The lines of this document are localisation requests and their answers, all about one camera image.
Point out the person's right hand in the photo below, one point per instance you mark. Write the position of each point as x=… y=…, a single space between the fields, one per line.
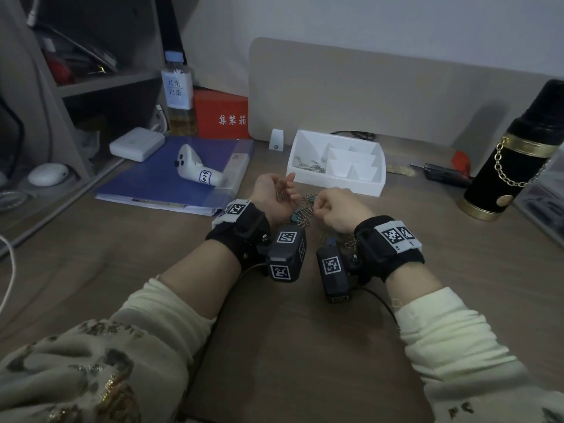
x=343 y=211

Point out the person's left hand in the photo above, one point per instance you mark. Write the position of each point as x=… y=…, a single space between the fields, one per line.
x=273 y=202

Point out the group of coloured binder clips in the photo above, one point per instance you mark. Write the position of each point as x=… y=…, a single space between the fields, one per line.
x=305 y=211

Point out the white compartment organizer tray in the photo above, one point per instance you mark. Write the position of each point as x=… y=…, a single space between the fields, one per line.
x=361 y=180

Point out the pile of silver paper clips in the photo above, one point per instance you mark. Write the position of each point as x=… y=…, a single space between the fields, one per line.
x=306 y=215

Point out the small heap of paper clips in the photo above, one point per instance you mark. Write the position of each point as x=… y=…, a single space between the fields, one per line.
x=310 y=165

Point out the person's left forearm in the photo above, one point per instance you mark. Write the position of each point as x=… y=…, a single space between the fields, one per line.
x=132 y=348

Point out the person's right forearm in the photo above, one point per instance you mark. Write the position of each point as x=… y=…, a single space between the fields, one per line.
x=454 y=348

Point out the small white stand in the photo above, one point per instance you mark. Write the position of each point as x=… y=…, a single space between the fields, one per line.
x=276 y=140

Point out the flat gold strip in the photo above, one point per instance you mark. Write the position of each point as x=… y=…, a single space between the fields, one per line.
x=401 y=170

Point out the white handheld controller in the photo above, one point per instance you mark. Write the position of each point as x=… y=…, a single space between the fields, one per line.
x=189 y=162

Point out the black screwdriver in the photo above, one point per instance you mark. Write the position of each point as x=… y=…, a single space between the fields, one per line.
x=440 y=173

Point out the orange ribbed box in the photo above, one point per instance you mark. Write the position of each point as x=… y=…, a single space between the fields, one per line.
x=220 y=112

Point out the blue document folder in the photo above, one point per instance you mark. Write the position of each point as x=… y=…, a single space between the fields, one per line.
x=154 y=180

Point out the small red object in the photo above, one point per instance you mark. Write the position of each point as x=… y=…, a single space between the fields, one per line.
x=460 y=160

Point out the beige desk divider panel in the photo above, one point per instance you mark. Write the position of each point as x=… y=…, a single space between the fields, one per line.
x=396 y=92

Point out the tea bottle with blue cap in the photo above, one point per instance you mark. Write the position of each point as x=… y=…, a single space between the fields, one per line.
x=178 y=92

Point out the white flat adapter box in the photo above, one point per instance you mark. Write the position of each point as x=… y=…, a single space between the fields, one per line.
x=136 y=144

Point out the clear plastic bag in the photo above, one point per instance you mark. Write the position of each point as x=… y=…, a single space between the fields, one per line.
x=88 y=143

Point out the clear plastic case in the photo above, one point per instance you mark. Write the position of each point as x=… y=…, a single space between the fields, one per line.
x=542 y=207

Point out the grey shelf unit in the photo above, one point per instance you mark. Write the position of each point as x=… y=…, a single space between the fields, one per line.
x=110 y=83

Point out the white computer mouse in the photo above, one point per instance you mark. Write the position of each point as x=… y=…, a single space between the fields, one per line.
x=48 y=174

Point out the red pouch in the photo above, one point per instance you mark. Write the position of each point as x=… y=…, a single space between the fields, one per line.
x=59 y=70

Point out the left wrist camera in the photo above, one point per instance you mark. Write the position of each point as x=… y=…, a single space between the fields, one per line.
x=286 y=253

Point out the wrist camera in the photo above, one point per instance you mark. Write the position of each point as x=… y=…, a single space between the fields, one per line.
x=333 y=273
x=286 y=253

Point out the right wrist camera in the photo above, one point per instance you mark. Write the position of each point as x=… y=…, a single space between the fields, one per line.
x=333 y=273

